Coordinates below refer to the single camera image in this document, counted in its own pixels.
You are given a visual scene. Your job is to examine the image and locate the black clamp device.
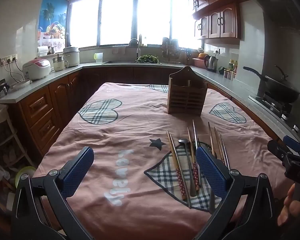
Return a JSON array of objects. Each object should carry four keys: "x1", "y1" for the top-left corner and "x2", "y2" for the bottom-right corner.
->
[{"x1": 0, "y1": 79, "x2": 11, "y2": 96}]

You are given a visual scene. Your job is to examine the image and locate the plain wooden chopstick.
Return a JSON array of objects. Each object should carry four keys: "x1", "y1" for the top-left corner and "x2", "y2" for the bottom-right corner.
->
[
  {"x1": 213, "y1": 126, "x2": 225, "y2": 163},
  {"x1": 207, "y1": 121, "x2": 217, "y2": 157}
]

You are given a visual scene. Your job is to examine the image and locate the tropical fruit wall poster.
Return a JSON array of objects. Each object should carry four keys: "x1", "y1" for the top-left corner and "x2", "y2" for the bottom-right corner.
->
[{"x1": 37, "y1": 0, "x2": 68, "y2": 46}]

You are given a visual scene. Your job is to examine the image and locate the pink white rice cooker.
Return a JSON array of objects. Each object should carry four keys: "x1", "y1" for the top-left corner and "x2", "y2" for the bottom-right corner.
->
[{"x1": 22, "y1": 59, "x2": 51, "y2": 81}]

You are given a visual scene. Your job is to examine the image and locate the metal dish rack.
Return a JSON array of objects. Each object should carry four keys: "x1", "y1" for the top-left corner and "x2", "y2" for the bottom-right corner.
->
[{"x1": 162, "y1": 37, "x2": 182, "y2": 64}]

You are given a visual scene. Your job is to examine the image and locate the wooden chopstick red floral handle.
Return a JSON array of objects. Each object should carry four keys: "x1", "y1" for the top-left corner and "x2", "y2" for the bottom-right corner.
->
[
  {"x1": 187, "y1": 127, "x2": 200, "y2": 192},
  {"x1": 166, "y1": 130, "x2": 188, "y2": 201}
]

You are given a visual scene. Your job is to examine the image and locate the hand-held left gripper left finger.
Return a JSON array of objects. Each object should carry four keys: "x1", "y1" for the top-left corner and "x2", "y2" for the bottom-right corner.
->
[{"x1": 11, "y1": 146, "x2": 95, "y2": 240}]

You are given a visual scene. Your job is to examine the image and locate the small white electric pot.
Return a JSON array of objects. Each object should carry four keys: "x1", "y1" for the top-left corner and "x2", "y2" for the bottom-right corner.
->
[{"x1": 52, "y1": 56, "x2": 66, "y2": 71}]

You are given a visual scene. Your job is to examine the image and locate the paper towel roll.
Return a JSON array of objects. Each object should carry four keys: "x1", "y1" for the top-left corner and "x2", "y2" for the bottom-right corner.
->
[{"x1": 37, "y1": 45, "x2": 49, "y2": 57}]

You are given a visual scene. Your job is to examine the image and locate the silver metal spoon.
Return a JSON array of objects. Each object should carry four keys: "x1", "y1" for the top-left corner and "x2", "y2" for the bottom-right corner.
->
[{"x1": 178, "y1": 138, "x2": 197, "y2": 197}]

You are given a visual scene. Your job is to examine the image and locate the black wok with lid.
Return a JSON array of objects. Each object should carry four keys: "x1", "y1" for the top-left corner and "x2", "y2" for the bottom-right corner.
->
[{"x1": 243, "y1": 65, "x2": 300, "y2": 103}]

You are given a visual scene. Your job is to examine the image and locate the red plastic basin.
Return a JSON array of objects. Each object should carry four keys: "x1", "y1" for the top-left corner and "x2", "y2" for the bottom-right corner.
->
[{"x1": 192, "y1": 57, "x2": 206, "y2": 68}]

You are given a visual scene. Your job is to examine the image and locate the grey kitchen countertop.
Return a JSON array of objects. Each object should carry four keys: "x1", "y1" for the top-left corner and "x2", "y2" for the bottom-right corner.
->
[{"x1": 0, "y1": 61, "x2": 300, "y2": 143}]

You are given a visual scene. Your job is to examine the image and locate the pink printed tablecloth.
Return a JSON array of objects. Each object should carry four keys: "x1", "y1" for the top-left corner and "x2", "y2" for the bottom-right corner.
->
[{"x1": 36, "y1": 82, "x2": 294, "y2": 240}]

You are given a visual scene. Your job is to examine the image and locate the wooden utensil holder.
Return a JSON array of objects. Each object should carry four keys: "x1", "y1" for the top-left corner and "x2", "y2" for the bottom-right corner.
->
[{"x1": 167, "y1": 66, "x2": 208, "y2": 116}]

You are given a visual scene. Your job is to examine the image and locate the yellow green bowl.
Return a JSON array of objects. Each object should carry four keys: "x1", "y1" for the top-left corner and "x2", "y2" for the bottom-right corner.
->
[{"x1": 15, "y1": 166, "x2": 37, "y2": 188}]

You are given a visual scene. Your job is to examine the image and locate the gas stove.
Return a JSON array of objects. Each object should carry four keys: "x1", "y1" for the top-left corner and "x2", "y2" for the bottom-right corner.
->
[{"x1": 249, "y1": 91, "x2": 300, "y2": 140}]

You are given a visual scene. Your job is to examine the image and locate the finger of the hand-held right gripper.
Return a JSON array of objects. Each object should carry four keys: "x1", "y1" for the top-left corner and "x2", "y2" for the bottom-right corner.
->
[
  {"x1": 267, "y1": 140, "x2": 294, "y2": 162},
  {"x1": 283, "y1": 135, "x2": 300, "y2": 153}
]

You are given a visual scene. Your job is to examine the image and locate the metal sink faucet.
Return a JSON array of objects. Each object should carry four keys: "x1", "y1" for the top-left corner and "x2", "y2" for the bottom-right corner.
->
[{"x1": 128, "y1": 38, "x2": 140, "y2": 57}]

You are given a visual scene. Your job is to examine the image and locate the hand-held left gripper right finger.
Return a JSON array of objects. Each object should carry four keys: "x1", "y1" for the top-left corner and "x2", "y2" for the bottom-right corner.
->
[{"x1": 195, "y1": 145, "x2": 280, "y2": 240}]

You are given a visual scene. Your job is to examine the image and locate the white storage shelf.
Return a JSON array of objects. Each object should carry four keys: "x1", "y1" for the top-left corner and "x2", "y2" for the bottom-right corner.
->
[{"x1": 0, "y1": 104, "x2": 30, "y2": 170}]

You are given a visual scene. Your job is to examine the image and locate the wooden wall cabinets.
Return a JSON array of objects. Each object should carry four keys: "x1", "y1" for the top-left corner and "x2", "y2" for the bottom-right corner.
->
[{"x1": 184, "y1": 0, "x2": 255, "y2": 46}]

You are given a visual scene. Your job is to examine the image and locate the green leafy vegetables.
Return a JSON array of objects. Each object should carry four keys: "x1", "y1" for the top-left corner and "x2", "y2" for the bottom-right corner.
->
[{"x1": 137, "y1": 54, "x2": 160, "y2": 64}]

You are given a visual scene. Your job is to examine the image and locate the large white electric cooker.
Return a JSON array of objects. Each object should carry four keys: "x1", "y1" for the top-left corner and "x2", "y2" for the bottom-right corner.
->
[{"x1": 63, "y1": 46, "x2": 80, "y2": 68}]

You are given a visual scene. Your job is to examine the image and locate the person's right hand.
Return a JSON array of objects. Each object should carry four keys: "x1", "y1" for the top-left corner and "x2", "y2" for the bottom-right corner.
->
[{"x1": 277, "y1": 182, "x2": 300, "y2": 227}]

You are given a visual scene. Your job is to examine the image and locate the black power cables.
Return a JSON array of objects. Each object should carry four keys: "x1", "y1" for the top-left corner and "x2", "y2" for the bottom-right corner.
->
[{"x1": 4, "y1": 61, "x2": 24, "y2": 83}]

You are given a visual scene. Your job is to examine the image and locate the steel electric kettle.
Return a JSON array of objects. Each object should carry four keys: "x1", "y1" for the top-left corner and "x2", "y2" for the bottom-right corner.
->
[{"x1": 204, "y1": 54, "x2": 219, "y2": 72}]

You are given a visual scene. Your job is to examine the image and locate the wall power socket row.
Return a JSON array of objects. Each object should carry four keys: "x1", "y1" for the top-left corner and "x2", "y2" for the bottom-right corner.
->
[{"x1": 0, "y1": 54, "x2": 18, "y2": 67}]

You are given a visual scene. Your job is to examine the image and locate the kitchen window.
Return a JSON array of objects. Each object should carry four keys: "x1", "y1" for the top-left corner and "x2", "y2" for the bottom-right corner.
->
[{"x1": 68, "y1": 0, "x2": 203, "y2": 50}]

